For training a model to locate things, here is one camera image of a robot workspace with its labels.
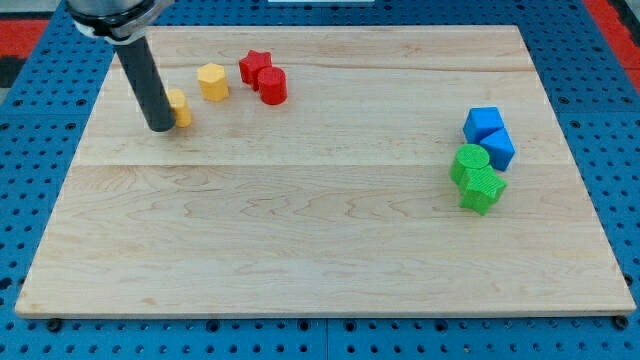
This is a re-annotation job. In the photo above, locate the yellow hexagon block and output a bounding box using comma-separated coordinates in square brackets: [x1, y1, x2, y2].
[197, 63, 230, 102]

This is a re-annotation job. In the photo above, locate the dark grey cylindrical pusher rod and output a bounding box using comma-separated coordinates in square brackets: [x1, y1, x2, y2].
[114, 37, 176, 132]

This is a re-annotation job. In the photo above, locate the red cylinder block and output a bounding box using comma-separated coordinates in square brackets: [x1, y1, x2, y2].
[257, 66, 288, 105]

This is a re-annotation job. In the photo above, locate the blue triangular block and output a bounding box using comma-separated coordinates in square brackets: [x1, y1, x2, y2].
[480, 128, 516, 172]

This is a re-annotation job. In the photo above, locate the light wooden board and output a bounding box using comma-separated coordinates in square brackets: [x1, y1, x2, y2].
[15, 26, 636, 319]

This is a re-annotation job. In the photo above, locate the blue cube block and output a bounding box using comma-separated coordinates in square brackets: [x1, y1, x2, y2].
[462, 107, 505, 144]

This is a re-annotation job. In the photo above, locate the green star block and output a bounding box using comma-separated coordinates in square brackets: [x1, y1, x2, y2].
[458, 165, 508, 216]

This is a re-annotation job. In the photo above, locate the yellow heart block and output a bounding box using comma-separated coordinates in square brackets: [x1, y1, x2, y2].
[167, 89, 192, 128]

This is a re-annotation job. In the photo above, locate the green cylinder block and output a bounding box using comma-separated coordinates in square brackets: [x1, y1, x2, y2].
[449, 144, 490, 184]

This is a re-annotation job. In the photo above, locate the red star block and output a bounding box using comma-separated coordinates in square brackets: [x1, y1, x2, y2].
[238, 49, 272, 91]

